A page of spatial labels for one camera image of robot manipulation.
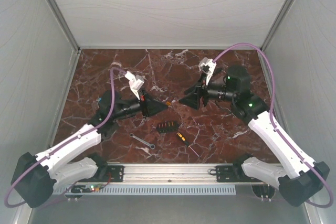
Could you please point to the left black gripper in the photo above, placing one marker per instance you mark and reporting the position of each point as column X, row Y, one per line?
column 149, row 105

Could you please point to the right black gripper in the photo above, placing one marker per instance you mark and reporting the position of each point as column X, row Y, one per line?
column 191, row 97

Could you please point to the black fuse box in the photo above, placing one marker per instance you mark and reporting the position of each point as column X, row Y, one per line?
column 168, row 126

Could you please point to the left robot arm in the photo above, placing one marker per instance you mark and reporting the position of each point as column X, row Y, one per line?
column 36, row 177

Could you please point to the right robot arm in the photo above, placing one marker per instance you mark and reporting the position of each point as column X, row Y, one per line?
column 300, row 176

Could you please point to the silver combination wrench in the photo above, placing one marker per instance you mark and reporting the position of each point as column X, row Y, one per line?
column 151, row 146

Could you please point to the yellow black screwdriver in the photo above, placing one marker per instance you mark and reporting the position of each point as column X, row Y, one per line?
column 182, row 139

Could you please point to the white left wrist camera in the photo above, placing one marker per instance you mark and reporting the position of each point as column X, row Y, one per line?
column 135, row 83

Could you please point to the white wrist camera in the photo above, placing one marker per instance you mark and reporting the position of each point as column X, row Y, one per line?
column 207, row 67
column 135, row 83

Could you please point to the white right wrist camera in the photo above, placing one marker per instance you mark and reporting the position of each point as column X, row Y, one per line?
column 207, row 67

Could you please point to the aluminium front rail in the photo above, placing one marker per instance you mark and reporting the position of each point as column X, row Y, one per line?
column 170, row 174

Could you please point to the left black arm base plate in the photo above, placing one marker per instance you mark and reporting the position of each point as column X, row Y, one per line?
column 112, row 173

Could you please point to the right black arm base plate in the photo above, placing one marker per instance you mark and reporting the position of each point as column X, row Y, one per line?
column 230, row 174

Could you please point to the light blue slotted cable duct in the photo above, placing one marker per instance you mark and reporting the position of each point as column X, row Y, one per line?
column 153, row 190

